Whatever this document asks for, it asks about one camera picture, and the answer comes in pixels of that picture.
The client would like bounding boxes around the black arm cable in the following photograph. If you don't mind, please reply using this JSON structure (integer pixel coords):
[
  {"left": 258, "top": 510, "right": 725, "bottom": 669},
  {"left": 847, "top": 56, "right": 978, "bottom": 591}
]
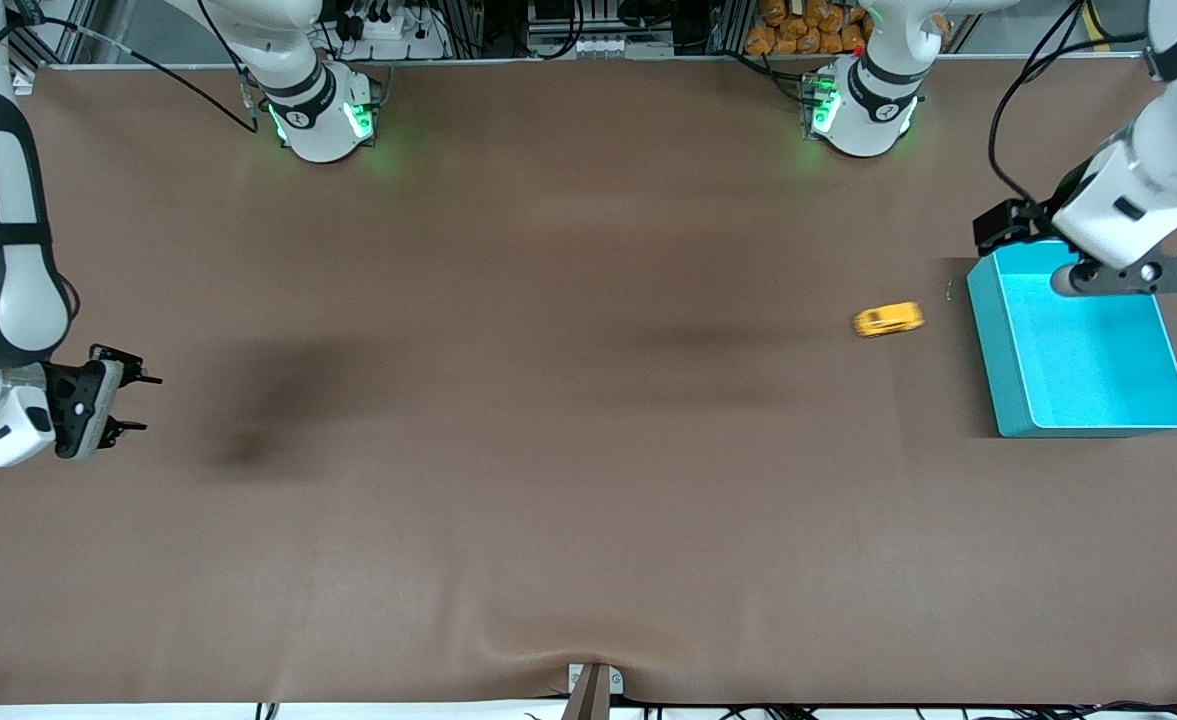
[
  {"left": 988, "top": 0, "right": 1149, "bottom": 211},
  {"left": 0, "top": 0, "right": 259, "bottom": 136}
]

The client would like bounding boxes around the grey table edge bracket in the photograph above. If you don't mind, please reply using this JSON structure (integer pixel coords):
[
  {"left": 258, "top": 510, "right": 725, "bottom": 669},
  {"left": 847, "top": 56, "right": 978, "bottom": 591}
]
[{"left": 560, "top": 662, "right": 626, "bottom": 720}]

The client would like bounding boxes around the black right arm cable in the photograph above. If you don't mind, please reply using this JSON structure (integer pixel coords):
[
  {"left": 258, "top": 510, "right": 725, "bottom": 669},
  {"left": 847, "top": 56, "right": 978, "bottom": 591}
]
[{"left": 0, "top": 0, "right": 259, "bottom": 136}]

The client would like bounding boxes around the white connector block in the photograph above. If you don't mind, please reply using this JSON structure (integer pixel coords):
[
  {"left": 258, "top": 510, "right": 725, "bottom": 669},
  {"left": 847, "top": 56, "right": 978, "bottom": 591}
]
[{"left": 573, "top": 36, "right": 674, "bottom": 59}]

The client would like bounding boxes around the teal plastic storage box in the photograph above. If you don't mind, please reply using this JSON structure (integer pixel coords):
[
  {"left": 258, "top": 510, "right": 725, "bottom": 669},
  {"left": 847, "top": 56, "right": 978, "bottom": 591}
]
[{"left": 966, "top": 240, "right": 1177, "bottom": 439}]

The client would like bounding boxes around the yellow beetle toy car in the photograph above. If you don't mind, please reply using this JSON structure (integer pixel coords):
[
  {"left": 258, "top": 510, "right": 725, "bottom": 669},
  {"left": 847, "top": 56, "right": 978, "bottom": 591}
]
[{"left": 853, "top": 302, "right": 926, "bottom": 339}]

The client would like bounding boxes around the brown table cover mat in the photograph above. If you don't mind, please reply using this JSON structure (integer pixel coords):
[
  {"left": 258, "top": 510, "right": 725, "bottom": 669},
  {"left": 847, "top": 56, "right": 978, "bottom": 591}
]
[{"left": 0, "top": 58, "right": 1177, "bottom": 706}]

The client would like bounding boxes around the white power strip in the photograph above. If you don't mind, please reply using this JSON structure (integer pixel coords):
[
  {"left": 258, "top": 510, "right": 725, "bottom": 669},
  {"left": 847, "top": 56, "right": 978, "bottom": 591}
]
[{"left": 343, "top": 12, "right": 449, "bottom": 61}]

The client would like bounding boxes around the aluminium frame post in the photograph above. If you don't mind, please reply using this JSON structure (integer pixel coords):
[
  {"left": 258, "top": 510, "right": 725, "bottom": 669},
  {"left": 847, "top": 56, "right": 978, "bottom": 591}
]
[{"left": 3, "top": 0, "right": 99, "bottom": 96}]

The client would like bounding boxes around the orange objects heap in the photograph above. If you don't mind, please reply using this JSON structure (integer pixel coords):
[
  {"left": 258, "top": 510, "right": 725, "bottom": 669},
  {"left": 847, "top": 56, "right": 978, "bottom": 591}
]
[{"left": 745, "top": 0, "right": 874, "bottom": 57}]

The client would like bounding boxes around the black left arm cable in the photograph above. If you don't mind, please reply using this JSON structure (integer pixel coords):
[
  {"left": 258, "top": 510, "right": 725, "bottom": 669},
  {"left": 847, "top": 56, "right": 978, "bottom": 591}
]
[{"left": 988, "top": 0, "right": 1149, "bottom": 211}]

